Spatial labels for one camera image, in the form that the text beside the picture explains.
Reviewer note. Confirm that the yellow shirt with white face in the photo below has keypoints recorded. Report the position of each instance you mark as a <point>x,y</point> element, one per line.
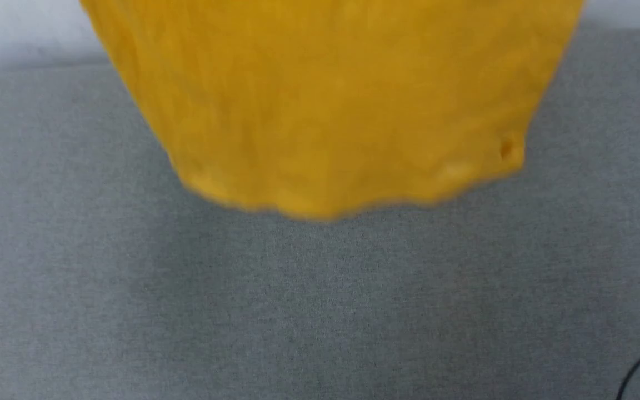
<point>325,111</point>

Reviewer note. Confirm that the grey fabric sofa cushion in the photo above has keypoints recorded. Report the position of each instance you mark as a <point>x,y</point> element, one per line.
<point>298,305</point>

